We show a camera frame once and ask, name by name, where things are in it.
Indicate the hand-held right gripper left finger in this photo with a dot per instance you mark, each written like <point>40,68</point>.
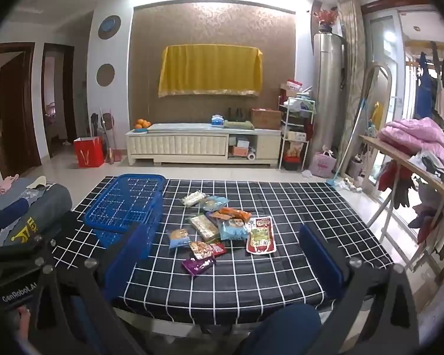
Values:
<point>127,259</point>

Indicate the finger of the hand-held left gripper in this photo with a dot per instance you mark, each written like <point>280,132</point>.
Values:
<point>22,249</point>

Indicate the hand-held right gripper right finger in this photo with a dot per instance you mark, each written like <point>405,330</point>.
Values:
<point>322,259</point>

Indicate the blue round cake packet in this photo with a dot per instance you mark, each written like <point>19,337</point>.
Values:
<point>179,239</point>

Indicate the blue plastic basket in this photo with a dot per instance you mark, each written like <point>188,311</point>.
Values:
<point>122,203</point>

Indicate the red and white snack packet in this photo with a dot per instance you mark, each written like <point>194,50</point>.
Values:
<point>261,236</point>

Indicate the purple snack packet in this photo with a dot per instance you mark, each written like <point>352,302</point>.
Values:
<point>198,265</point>

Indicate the green-edged cracker packet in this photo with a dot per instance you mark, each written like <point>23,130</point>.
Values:
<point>206,226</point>

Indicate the white cracker packet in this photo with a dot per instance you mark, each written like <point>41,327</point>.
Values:
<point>194,198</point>

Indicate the light blue cake packet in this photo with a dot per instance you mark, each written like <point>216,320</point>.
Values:
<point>232,228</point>

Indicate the light blue snack packet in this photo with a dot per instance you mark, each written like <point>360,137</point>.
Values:
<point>215,203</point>

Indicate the person's left hand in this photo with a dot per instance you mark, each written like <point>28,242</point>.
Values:
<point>23,320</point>

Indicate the grey embroidered blanket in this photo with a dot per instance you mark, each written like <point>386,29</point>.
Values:
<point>40,203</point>

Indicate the pink cloth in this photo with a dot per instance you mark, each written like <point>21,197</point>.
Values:
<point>5,185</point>

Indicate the cream cloth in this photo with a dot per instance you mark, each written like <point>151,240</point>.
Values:
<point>38,182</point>

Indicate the black checkered tablecloth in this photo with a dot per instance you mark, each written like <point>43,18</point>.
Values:
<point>244,281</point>

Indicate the person's leg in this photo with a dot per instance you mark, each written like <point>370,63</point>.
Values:
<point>281,329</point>

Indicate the pink bag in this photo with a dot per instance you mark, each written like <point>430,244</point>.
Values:
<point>322,164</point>

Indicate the clothes under wooden table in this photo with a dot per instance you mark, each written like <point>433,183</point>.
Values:
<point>396,183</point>

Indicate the red paper bag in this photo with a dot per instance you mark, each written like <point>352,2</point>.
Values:
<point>89,152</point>

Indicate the blue mop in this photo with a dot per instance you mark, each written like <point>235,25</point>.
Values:
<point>349,140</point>

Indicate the white TV cabinet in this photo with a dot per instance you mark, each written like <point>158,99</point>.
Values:
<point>177,146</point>

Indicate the broom and cleaning tools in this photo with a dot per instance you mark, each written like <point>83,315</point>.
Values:
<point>109,137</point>

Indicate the paper towel roll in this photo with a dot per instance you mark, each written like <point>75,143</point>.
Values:
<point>251,156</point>

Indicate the wooden table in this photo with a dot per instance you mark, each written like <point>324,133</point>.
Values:
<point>399,157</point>

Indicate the white metal shelf rack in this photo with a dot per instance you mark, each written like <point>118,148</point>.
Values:
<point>296,133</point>

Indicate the blue bowl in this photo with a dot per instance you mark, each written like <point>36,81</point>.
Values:
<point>140,130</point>

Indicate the orange box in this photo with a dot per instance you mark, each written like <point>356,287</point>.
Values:
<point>240,151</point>

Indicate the pile of oranges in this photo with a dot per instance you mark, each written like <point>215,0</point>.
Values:
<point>143,123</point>

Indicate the wide brown door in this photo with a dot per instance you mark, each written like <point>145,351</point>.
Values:
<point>16,111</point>

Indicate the grey plastic bag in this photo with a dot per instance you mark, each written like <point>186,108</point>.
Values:
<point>429,162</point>

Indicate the brown box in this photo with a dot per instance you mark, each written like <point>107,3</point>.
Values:
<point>265,118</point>

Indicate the pink quilt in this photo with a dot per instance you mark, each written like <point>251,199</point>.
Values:
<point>414,133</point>

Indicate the green folded cloth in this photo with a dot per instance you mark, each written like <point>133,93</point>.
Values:
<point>238,125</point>

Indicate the blue tissue box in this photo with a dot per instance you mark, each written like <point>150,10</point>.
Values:
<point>217,120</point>

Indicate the silver standing air conditioner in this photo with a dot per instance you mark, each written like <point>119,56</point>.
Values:
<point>329,92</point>

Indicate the black router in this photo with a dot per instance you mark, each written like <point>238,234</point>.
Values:
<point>236,114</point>

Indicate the patterned curtain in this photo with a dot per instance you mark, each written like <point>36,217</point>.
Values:
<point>351,63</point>

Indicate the yellow cloth cover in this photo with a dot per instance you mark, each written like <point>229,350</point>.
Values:
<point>211,70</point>

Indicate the hanging clothes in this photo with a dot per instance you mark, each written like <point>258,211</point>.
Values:
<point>440,81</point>

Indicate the vase with red flowers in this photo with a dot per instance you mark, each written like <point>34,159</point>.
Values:
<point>326,20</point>

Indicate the narrow brown door frame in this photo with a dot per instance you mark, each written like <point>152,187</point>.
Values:
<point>71,92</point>

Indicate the plain round wall decoration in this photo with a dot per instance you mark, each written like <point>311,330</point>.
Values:
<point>105,75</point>

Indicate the round wall decoration with plate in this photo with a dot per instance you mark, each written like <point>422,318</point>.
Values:
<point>109,26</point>

